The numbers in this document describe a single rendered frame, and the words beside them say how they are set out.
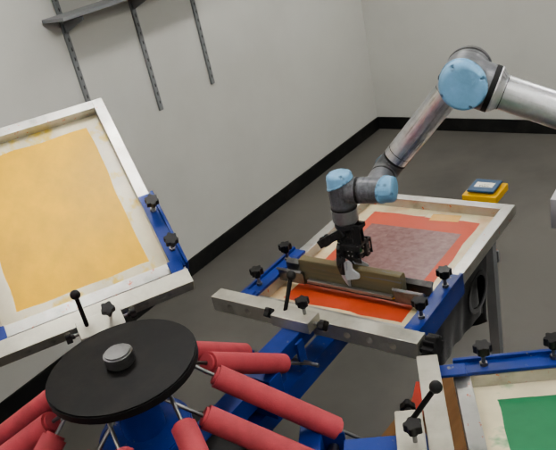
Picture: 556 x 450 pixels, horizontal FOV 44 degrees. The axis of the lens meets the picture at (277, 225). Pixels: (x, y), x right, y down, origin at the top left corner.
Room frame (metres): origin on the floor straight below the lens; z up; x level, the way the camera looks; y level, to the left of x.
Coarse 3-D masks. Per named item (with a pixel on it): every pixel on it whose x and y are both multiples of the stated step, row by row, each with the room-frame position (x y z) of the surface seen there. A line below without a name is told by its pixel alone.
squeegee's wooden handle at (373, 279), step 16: (304, 256) 1.92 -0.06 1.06; (304, 272) 1.90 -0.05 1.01; (320, 272) 1.86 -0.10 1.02; (336, 272) 1.82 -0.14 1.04; (368, 272) 1.75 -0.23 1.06; (384, 272) 1.72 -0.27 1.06; (400, 272) 1.70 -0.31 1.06; (368, 288) 1.75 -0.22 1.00; (384, 288) 1.71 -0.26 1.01; (400, 288) 1.68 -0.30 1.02
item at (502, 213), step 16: (416, 208) 2.28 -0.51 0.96; (432, 208) 2.24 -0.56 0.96; (448, 208) 2.20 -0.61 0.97; (464, 208) 2.16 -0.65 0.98; (480, 208) 2.12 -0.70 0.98; (496, 208) 2.08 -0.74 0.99; (512, 208) 2.06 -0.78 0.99; (496, 224) 1.97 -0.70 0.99; (480, 240) 1.89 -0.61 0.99; (464, 256) 1.82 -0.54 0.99; (480, 256) 1.83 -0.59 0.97; (464, 272) 1.74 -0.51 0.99; (272, 288) 1.92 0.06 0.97; (368, 320) 1.61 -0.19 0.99
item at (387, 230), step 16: (368, 224) 2.24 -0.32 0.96; (384, 224) 2.21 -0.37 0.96; (400, 224) 2.19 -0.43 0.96; (416, 224) 2.16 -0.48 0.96; (384, 240) 2.10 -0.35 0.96; (400, 240) 2.07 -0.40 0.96; (368, 256) 2.01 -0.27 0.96; (384, 256) 1.99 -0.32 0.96; (304, 288) 1.90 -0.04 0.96; (320, 288) 1.88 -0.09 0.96; (320, 304) 1.79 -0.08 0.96; (336, 304) 1.77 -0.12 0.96
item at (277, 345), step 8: (280, 336) 1.55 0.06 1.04; (288, 336) 1.54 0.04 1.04; (296, 336) 1.54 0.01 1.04; (304, 336) 1.56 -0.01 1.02; (312, 336) 1.58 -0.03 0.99; (272, 344) 1.52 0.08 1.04; (280, 344) 1.51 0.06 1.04; (288, 344) 1.51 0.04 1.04; (304, 344) 1.55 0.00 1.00; (264, 352) 1.49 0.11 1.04; (272, 352) 1.49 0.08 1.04; (280, 352) 1.48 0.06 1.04; (288, 352) 1.50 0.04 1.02
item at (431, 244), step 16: (432, 224) 2.13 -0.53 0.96; (448, 224) 2.11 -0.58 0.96; (464, 224) 2.08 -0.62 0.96; (416, 240) 2.05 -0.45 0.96; (432, 240) 2.02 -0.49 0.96; (448, 240) 2.00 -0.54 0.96; (464, 240) 1.98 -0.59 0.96; (400, 256) 1.97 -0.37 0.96; (416, 256) 1.94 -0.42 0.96; (432, 256) 1.92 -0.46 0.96; (448, 256) 1.90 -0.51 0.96; (416, 272) 1.85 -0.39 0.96; (432, 272) 1.83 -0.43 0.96; (352, 304) 1.75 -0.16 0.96; (368, 304) 1.73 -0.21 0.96; (384, 304) 1.71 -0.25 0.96; (400, 304) 1.70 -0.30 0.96; (400, 320) 1.62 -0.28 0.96
